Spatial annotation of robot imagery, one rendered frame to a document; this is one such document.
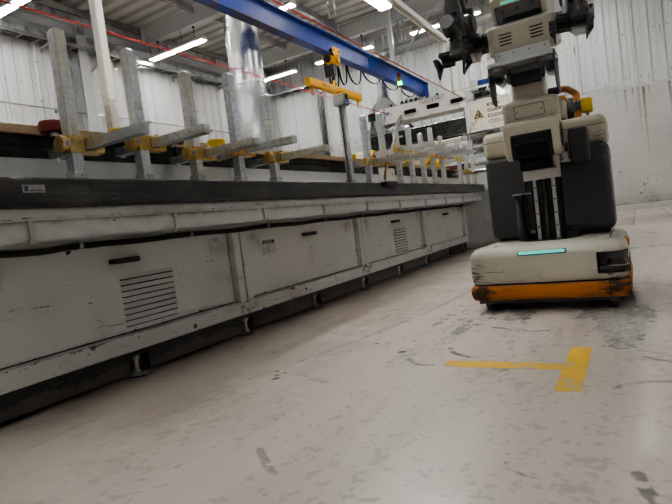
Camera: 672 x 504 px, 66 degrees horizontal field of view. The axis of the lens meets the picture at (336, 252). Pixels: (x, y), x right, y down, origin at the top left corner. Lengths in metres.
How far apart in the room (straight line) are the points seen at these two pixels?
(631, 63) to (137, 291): 11.23
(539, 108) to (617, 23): 10.17
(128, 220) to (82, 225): 0.17
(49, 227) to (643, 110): 11.43
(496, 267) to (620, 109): 10.00
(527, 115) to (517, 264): 0.63
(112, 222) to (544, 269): 1.66
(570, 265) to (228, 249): 1.50
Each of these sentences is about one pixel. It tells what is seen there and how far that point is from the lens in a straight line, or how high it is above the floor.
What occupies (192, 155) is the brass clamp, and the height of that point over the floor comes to 0.79.
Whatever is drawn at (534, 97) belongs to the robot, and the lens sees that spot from 2.41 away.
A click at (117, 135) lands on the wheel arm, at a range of 1.64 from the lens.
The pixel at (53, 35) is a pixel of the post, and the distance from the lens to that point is 1.83.
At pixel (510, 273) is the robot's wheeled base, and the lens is 2.34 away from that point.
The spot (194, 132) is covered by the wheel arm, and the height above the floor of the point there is 0.82.
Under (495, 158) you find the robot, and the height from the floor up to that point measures 0.69.
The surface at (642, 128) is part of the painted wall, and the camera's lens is 12.14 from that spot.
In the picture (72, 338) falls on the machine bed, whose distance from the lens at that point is 1.98.
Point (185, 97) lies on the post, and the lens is 2.11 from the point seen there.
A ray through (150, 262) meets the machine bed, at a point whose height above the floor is 0.41.
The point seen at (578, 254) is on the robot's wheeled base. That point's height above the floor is 0.23.
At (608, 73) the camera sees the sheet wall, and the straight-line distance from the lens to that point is 12.33.
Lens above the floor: 0.47
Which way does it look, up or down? 3 degrees down
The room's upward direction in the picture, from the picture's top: 7 degrees counter-clockwise
